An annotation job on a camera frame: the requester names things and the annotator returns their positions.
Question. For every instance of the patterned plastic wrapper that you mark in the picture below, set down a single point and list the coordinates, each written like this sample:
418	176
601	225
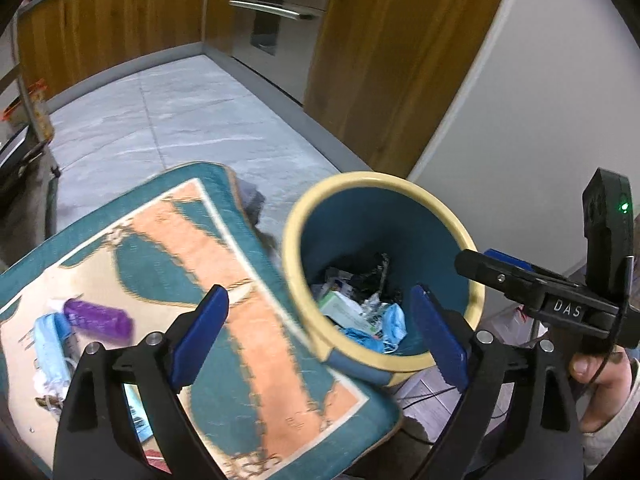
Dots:
336	278

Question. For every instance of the blue disposable glove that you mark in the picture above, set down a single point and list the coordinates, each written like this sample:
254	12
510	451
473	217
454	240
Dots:
365	338

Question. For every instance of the person's right hand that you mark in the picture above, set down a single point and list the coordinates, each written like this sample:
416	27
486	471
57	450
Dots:
595	367

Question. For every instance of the dark cloth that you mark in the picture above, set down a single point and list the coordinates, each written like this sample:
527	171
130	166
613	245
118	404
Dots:
252	200

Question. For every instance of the purple packet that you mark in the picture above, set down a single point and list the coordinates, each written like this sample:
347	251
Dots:
97	321

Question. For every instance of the clear container with orange lid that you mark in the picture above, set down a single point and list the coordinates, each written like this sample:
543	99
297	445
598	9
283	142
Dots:
40	110

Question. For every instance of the white red printed bag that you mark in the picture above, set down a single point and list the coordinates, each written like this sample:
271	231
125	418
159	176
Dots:
510	317

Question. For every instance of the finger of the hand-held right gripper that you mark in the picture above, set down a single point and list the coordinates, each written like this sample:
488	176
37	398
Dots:
490	270
510	260

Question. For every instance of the stainless steel shelf rack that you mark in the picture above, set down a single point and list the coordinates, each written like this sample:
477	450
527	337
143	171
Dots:
47	195

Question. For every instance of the teal orange patterned cushion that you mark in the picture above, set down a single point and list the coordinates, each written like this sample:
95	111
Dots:
260	320

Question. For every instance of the stainless steel built-in oven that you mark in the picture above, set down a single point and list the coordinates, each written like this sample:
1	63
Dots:
280	30

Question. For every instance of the blue bin with yellow rim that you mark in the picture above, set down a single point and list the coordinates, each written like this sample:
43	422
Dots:
380	220

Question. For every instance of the wooden base cabinet row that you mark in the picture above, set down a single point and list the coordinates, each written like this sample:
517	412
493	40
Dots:
110	25

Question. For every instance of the blue face mask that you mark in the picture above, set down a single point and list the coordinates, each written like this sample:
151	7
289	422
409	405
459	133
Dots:
50	355
395	320

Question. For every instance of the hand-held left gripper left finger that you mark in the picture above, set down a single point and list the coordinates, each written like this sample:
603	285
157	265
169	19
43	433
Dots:
200	340

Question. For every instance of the wooden cabinet around oven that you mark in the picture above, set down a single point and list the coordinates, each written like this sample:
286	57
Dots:
400	50

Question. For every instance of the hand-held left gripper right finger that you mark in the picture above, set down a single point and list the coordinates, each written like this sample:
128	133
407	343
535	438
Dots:
440	340

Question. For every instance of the black baking pan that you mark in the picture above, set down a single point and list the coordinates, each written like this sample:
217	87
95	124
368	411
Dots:
15	160

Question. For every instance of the black plastic bag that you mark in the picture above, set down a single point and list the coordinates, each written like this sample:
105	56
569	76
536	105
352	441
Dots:
372	280

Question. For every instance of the person's right forearm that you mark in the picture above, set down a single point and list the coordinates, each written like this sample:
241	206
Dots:
615	420

